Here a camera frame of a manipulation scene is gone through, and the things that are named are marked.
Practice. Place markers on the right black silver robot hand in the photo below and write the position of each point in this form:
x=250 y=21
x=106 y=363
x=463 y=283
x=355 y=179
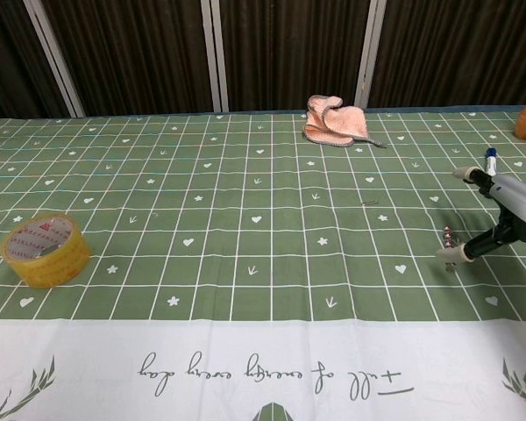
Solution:
x=523 y=210

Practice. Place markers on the white blue-capped marker pen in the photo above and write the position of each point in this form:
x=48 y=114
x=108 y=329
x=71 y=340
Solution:
x=491 y=162

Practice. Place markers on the pink folded cloth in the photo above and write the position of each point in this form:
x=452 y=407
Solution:
x=342 y=125

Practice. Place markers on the green grid deer tablecloth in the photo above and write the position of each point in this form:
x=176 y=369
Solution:
x=245 y=245

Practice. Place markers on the clear yellowish packing tape roll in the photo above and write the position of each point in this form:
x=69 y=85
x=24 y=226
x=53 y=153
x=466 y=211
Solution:
x=68 y=263

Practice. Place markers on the white partition frame post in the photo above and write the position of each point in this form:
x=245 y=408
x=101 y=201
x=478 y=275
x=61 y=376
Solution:
x=206 y=26
x=56 y=66
x=370 y=44

